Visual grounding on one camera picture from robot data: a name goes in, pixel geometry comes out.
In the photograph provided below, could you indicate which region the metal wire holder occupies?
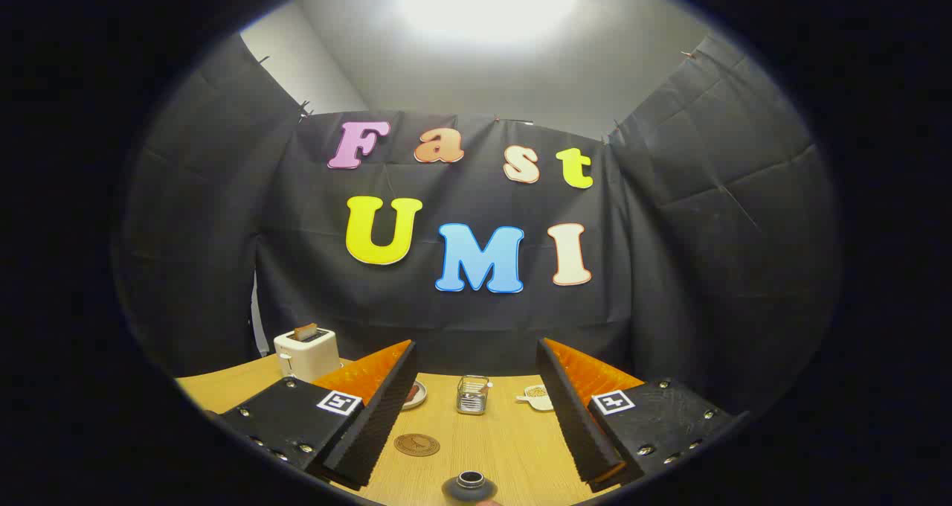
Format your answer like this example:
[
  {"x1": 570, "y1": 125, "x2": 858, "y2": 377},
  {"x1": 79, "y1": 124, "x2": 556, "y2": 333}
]
[{"x1": 457, "y1": 375, "x2": 492, "y2": 416}]

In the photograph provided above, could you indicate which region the silver juice bottle green label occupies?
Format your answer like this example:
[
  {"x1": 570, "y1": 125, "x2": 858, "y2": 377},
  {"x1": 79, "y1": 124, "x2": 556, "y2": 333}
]
[{"x1": 442, "y1": 470, "x2": 498, "y2": 504}]

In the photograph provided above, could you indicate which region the brown round coaster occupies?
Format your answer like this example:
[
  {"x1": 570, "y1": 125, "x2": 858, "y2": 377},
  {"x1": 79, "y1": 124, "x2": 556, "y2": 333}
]
[{"x1": 393, "y1": 434, "x2": 441, "y2": 458}]

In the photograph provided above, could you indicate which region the cream toaster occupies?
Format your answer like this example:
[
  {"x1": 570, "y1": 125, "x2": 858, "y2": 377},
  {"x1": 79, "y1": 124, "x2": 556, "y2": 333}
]
[{"x1": 274, "y1": 327, "x2": 343, "y2": 382}]

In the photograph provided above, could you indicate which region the wooden table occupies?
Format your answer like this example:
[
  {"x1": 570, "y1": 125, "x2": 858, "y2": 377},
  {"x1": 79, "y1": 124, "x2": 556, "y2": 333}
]
[{"x1": 176, "y1": 353, "x2": 648, "y2": 506}]

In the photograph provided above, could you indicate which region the white divided dish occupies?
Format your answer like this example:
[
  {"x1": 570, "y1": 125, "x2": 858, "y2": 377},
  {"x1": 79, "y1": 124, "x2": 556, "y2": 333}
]
[{"x1": 516, "y1": 385, "x2": 555, "y2": 411}]

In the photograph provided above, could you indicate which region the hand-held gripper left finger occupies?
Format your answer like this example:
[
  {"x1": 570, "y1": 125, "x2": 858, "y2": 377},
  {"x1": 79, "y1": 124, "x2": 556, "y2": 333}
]
[{"x1": 216, "y1": 339, "x2": 419, "y2": 490}]

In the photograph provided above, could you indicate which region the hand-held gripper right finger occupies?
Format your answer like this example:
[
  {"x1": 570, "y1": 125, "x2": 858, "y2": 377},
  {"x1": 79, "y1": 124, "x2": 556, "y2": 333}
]
[{"x1": 535, "y1": 337, "x2": 748, "y2": 493}]

